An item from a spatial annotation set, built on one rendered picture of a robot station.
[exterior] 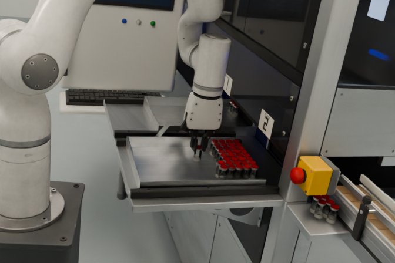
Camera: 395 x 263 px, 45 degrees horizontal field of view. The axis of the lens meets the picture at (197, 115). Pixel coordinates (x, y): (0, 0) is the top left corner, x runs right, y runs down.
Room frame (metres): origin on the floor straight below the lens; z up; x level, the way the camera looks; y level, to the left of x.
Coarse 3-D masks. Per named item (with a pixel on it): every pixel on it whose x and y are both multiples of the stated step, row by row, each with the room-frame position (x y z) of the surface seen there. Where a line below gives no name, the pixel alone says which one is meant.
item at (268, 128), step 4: (264, 112) 1.28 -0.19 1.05; (260, 116) 1.30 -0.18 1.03; (264, 116) 1.28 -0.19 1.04; (268, 116) 1.26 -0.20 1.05; (260, 120) 1.30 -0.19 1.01; (264, 120) 1.27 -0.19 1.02; (268, 120) 1.25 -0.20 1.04; (272, 120) 1.23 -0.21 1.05; (260, 124) 1.29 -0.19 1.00; (268, 124) 1.25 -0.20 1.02; (272, 124) 1.23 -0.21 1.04; (260, 128) 1.29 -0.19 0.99; (268, 128) 1.24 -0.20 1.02; (272, 128) 1.22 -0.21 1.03; (264, 132) 1.26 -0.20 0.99; (268, 132) 1.24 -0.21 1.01; (268, 136) 1.23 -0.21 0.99
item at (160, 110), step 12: (156, 96) 1.64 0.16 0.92; (156, 108) 1.60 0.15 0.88; (168, 108) 1.62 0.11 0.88; (180, 108) 1.64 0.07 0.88; (156, 120) 1.41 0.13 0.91; (168, 120) 1.51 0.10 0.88; (180, 120) 1.52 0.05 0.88; (228, 120) 1.59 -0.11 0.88; (240, 120) 1.61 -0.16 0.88; (240, 132) 1.47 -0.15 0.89; (252, 132) 1.48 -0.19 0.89
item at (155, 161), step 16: (128, 144) 1.23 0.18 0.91; (144, 144) 1.28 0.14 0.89; (160, 144) 1.30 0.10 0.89; (176, 144) 1.31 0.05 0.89; (208, 144) 1.34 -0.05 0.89; (144, 160) 1.19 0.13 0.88; (160, 160) 1.21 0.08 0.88; (176, 160) 1.22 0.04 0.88; (192, 160) 1.24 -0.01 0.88; (208, 160) 1.25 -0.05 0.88; (144, 176) 1.11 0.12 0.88; (160, 176) 1.12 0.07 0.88; (176, 176) 1.13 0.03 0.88; (192, 176) 1.14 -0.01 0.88; (208, 176) 1.16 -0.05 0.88
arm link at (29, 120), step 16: (0, 32) 0.90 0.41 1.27; (0, 80) 0.92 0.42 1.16; (0, 96) 0.91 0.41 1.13; (16, 96) 0.92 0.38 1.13; (32, 96) 0.94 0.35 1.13; (0, 112) 0.88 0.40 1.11; (16, 112) 0.88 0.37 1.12; (32, 112) 0.89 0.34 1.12; (48, 112) 0.93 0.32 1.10; (0, 128) 0.86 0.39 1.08; (16, 128) 0.86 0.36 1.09; (32, 128) 0.88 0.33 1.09; (48, 128) 0.91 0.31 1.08; (16, 144) 0.86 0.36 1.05; (32, 144) 0.87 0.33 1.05
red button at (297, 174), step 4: (292, 168) 1.03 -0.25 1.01; (296, 168) 1.02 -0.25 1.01; (300, 168) 1.02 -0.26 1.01; (292, 172) 1.02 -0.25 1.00; (296, 172) 1.01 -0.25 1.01; (300, 172) 1.01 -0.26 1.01; (292, 176) 1.01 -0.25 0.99; (296, 176) 1.00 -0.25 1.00; (300, 176) 1.00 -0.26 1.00; (292, 180) 1.01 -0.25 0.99; (296, 180) 1.00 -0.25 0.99; (300, 180) 1.00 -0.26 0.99
